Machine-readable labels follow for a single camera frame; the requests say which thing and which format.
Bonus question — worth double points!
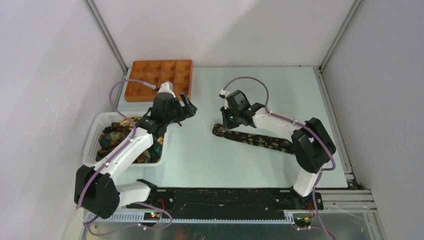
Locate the black gold floral tie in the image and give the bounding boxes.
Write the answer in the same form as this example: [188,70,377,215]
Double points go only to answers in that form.
[212,123,295,155]

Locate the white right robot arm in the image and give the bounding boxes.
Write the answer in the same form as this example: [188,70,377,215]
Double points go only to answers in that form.
[219,89,337,209]

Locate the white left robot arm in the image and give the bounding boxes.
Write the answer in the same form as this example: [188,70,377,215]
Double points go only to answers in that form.
[74,92,197,219]

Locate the wooden compartment tray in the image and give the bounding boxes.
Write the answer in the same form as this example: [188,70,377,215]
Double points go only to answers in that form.
[124,59,193,103]

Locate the green gold patterned tie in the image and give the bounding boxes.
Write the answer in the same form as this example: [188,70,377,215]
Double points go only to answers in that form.
[96,116,165,165]

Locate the white plastic basket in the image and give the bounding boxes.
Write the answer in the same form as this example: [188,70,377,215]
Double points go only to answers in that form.
[82,112,171,168]

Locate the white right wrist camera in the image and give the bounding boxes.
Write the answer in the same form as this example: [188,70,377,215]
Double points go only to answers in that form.
[218,89,232,110]

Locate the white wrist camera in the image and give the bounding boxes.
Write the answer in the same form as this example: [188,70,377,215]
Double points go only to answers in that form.
[157,81,176,98]
[218,89,232,110]

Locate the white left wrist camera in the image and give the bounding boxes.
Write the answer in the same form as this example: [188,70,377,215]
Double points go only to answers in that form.
[157,81,176,98]

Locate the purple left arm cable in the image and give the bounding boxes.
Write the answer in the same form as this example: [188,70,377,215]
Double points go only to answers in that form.
[75,78,174,237]

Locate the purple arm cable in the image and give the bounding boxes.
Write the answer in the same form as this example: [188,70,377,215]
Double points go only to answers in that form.
[75,78,174,237]
[222,76,337,240]

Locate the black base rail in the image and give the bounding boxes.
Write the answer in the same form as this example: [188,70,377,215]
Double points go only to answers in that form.
[146,187,324,221]

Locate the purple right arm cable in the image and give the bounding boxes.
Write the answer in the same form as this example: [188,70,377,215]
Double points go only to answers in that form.
[222,76,337,240]

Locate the aluminium frame rail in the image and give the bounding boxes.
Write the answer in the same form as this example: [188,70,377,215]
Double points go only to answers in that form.
[86,188,379,225]

